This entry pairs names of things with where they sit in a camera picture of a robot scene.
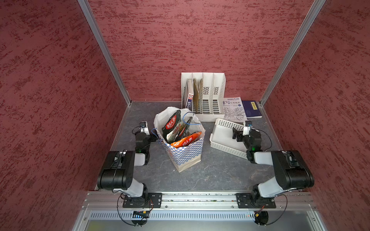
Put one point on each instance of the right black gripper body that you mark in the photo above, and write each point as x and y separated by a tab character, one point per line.
240	135

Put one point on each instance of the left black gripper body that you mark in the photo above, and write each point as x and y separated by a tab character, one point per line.
151	138

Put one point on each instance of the white plastic basket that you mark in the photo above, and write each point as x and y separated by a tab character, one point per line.
221	138

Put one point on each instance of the white green condiment packet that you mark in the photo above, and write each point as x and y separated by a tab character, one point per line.
171	136

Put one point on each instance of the orange condiment packet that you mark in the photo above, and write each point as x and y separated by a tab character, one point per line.
187	140

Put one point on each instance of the white blue checkered paper bag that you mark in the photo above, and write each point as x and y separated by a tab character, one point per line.
183	157

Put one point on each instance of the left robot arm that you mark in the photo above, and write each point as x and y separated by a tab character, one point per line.
117	174

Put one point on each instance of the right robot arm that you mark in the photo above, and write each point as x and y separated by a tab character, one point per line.
290	172

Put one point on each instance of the white illustrated book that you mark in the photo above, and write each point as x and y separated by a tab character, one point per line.
234	110

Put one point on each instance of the dark blue book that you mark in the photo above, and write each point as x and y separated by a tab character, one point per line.
251	109

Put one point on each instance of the white file organizer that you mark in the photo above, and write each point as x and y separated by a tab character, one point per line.
211	105

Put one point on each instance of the book in organizer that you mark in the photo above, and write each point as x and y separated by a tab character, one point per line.
189	94

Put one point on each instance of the brown folder in organizer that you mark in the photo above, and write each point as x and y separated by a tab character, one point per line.
198	91

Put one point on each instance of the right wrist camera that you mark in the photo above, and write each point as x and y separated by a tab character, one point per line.
247	127

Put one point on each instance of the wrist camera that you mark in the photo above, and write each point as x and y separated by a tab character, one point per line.
144	127
247	127

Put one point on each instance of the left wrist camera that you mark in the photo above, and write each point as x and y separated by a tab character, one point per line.
144	127

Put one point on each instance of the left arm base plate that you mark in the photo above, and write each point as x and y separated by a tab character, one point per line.
147	200

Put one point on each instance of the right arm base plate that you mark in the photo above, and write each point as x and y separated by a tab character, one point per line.
254	201

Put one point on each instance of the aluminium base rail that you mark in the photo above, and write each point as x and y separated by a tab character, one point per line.
291	201

